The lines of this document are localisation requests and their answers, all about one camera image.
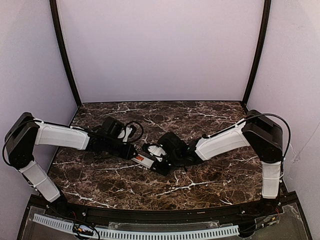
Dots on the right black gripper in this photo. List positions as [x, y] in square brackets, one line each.
[163, 166]

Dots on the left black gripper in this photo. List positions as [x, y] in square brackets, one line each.
[132, 153]

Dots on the orange battery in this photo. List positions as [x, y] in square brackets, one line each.
[140, 158]

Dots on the white remote control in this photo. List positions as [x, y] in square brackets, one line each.
[147, 163]

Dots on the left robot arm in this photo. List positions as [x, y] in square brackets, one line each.
[27, 132]

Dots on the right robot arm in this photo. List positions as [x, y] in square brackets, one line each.
[256, 130]

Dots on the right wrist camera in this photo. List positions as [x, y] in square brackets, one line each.
[153, 149]

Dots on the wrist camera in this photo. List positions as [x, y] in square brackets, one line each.
[153, 149]
[129, 130]

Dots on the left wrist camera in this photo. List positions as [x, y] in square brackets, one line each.
[129, 130]

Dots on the black front rail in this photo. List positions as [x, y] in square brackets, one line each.
[238, 214]

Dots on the white slotted cable duct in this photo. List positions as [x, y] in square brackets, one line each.
[126, 231]

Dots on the left black frame post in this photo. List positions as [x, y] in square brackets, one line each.
[63, 51]

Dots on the black frame post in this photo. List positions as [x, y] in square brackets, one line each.
[63, 51]
[258, 51]

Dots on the right black frame post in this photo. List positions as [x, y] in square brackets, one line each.
[258, 51]

